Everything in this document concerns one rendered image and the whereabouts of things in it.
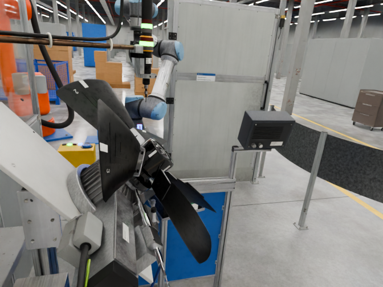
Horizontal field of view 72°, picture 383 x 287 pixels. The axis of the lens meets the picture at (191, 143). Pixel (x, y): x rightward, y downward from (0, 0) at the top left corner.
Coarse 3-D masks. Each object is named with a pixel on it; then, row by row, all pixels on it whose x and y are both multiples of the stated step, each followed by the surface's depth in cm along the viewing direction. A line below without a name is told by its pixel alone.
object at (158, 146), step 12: (144, 144) 86; (156, 144) 84; (144, 156) 83; (156, 156) 83; (168, 156) 93; (144, 168) 83; (156, 168) 84; (168, 168) 87; (132, 180) 82; (144, 180) 86
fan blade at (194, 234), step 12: (168, 192) 82; (180, 192) 76; (168, 204) 83; (180, 204) 78; (180, 216) 79; (192, 216) 73; (180, 228) 81; (192, 228) 75; (204, 228) 66; (192, 240) 77; (204, 240) 70; (192, 252) 80; (204, 252) 73
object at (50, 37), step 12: (120, 0) 74; (120, 12) 75; (120, 24) 76; (24, 36) 59; (36, 36) 61; (48, 36) 63; (60, 36) 65; (72, 36) 67; (108, 36) 74; (108, 48) 76
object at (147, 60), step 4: (144, 52) 84; (148, 52) 84; (148, 56) 85; (144, 60) 85; (148, 60) 85; (144, 64) 85; (148, 64) 85; (144, 68) 86; (148, 68) 86; (144, 72) 86; (148, 72) 86; (144, 80) 87; (148, 80) 88; (144, 84) 88; (148, 84) 89
